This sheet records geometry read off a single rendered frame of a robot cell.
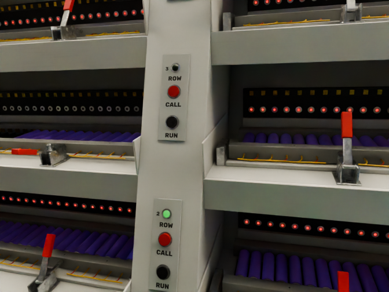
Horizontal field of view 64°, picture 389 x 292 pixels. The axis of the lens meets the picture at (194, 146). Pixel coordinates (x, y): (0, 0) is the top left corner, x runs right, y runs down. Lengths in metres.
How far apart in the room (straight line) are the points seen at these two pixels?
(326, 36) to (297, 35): 0.04
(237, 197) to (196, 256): 0.09
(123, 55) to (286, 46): 0.24
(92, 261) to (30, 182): 0.16
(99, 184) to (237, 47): 0.28
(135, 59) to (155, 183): 0.19
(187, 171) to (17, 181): 0.29
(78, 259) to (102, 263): 0.05
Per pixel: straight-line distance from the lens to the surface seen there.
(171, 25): 0.48
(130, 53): 0.50
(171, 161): 0.43
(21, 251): 0.66
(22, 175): 0.57
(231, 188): 0.41
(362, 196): 0.42
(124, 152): 0.51
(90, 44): 0.53
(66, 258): 0.60
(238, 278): 0.51
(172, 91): 0.44
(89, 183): 0.49
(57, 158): 0.54
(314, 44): 0.45
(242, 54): 0.45
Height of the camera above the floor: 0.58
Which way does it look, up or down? 4 degrees up
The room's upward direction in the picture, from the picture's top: 3 degrees clockwise
